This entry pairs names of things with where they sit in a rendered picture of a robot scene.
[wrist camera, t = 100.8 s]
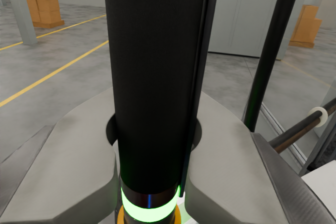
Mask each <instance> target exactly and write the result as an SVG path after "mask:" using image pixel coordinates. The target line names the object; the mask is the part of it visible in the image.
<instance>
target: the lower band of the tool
mask: <svg viewBox="0 0 336 224"><path fill-rule="evenodd" d="M117 224H124V208H123V205H122V206H121V208H120V210H119V213H118V218H117ZM174 224H181V213H180V209H179V207H178V205H177V204H176V209H175V222H174Z"/></svg>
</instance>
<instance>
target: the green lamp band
mask: <svg viewBox="0 0 336 224"><path fill-rule="evenodd" d="M178 191H179V189H178V190H177V193H176V195H175V196H174V198H173V199H172V200H171V201H170V202H169V203H167V204H166V205H164V206H162V207H159V208H155V209H143V208H139V207H137V206H135V205H133V204H131V203H130V202H129V201H128V200H127V199H126V197H125V196H124V193H123V191H122V189H121V192H122V202H123V205H124V207H125V209H126V211H127V212H128V213H129V214H130V215H131V216H132V217H133V218H135V219H137V220H139V221H143V222H155V221H158V220H161V219H163V218H165V217H166V216H167V215H169V214H170V213H171V212H172V210H173V209H174V207H175V205H176V203H177V198H178Z"/></svg>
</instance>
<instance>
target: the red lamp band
mask: <svg viewBox="0 0 336 224"><path fill-rule="evenodd" d="M180 176H181V169H180V175H179V177H178V179H177V181H176V182H175V184H174V185H173V186H171V187H170V188H168V189H167V190H165V191H162V192H158V193H141V192H138V191H135V190H133V189H131V188H130V187H129V186H127V185H126V183H125V182H124V181H123V179H122V176H121V170H120V181H121V189H122V192H123V194H124V196H125V197H126V198H127V199H128V200H129V201H130V202H131V203H133V204H134V205H136V206H139V207H142V208H156V207H160V206H162V205H165V204H166V203H168V202H169V201H170V200H171V199H172V198H173V197H174V196H175V195H176V193H177V191H178V188H179V183H180Z"/></svg>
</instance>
